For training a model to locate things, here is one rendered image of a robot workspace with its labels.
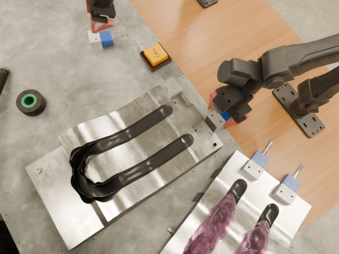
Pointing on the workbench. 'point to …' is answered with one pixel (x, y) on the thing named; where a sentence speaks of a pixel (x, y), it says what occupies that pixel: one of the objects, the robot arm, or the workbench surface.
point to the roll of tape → (22, 102)
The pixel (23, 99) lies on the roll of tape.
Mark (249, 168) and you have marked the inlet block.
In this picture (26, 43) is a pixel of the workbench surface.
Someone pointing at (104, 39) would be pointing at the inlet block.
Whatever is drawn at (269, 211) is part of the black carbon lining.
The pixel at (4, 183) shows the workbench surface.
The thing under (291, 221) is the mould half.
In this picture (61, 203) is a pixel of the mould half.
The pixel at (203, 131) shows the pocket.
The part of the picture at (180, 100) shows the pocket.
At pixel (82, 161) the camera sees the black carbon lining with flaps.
